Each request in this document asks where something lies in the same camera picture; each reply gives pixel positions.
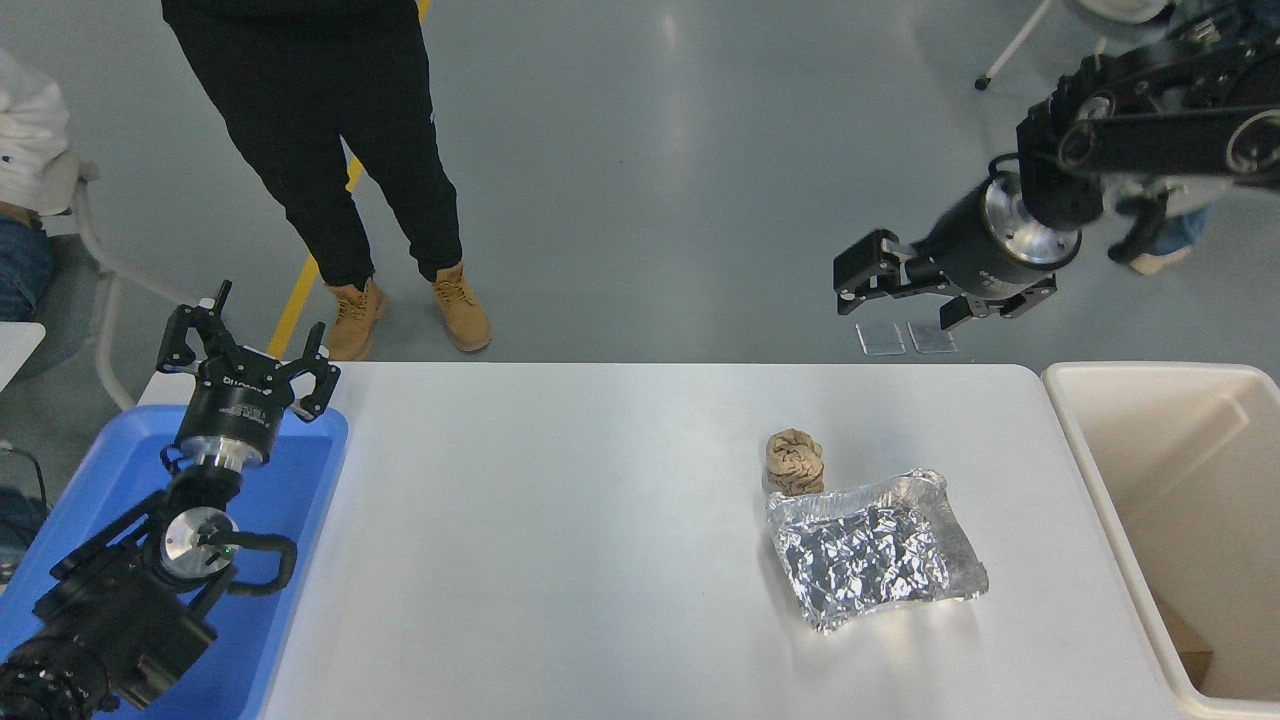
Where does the dark blue bag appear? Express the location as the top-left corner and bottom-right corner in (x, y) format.
(0, 488), (51, 586)

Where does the blue plastic tray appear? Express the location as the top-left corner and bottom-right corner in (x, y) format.
(0, 403), (349, 720)

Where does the white tube chair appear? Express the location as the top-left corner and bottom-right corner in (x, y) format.
(40, 160), (201, 411)

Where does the white side table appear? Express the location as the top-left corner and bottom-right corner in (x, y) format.
(0, 320), (47, 391)

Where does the white wheeled chair base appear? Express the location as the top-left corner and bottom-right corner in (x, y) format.
(974, 0), (1171, 91)

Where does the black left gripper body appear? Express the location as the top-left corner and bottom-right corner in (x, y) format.
(178, 346), (297, 451)

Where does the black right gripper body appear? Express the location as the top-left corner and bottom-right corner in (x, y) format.
(912, 182), (1041, 299)

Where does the crumpled tan paper ball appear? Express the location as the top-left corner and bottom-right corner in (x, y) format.
(765, 429), (827, 498)

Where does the seated person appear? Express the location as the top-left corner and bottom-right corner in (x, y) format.
(0, 50), (73, 323)

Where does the brown cardboard piece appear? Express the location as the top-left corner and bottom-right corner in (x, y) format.
(1155, 597), (1214, 691)

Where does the standing person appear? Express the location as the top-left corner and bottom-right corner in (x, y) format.
(160, 0), (493, 363)

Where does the large pale bin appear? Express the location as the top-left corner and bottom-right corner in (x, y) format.
(1041, 361), (1280, 720)

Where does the crinkled foil tray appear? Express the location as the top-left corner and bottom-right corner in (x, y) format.
(765, 469), (991, 634)

